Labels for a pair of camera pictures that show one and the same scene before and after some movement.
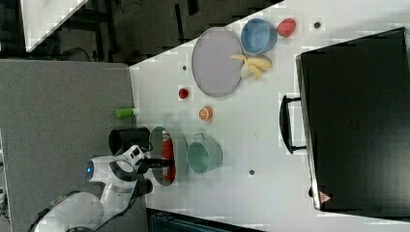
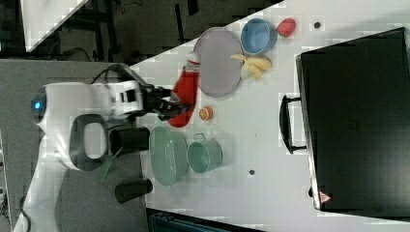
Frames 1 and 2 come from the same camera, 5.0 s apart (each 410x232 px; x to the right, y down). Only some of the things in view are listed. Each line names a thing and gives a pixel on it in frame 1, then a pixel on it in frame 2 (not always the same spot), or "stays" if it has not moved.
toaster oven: (353, 119) stays
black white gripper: (143, 163) to (153, 101)
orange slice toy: (206, 112) stays
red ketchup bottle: (168, 173) to (186, 90)
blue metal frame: (170, 220) stays
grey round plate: (216, 72) stays
